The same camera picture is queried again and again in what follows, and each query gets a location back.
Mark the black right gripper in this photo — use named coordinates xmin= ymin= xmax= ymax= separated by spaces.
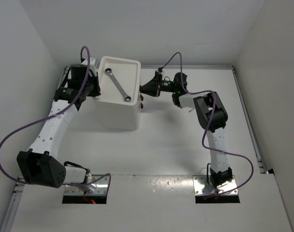
xmin=140 ymin=74 xmax=177 ymax=98

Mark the large silver ratchet wrench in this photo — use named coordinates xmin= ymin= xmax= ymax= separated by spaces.
xmin=105 ymin=68 xmax=132 ymax=102

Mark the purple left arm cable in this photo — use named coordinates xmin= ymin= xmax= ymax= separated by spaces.
xmin=0 ymin=45 xmax=111 ymax=186

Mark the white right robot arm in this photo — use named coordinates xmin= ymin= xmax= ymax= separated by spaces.
xmin=140 ymin=69 xmax=233 ymax=188

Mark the metal base plate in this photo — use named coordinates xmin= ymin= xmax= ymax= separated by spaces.
xmin=193 ymin=175 xmax=238 ymax=196
xmin=63 ymin=174 xmax=111 ymax=197

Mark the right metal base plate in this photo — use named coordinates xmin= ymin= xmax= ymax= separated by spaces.
xmin=193 ymin=175 xmax=238 ymax=196

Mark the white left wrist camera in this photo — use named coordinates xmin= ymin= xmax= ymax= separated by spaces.
xmin=81 ymin=58 xmax=97 ymax=73

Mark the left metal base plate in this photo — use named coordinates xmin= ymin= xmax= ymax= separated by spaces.
xmin=63 ymin=174 xmax=111 ymax=197

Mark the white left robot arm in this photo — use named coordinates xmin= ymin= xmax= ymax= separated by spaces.
xmin=17 ymin=56 xmax=143 ymax=188

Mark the white drawer organizer cabinet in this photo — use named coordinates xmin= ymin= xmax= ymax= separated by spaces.
xmin=93 ymin=56 xmax=142 ymax=131

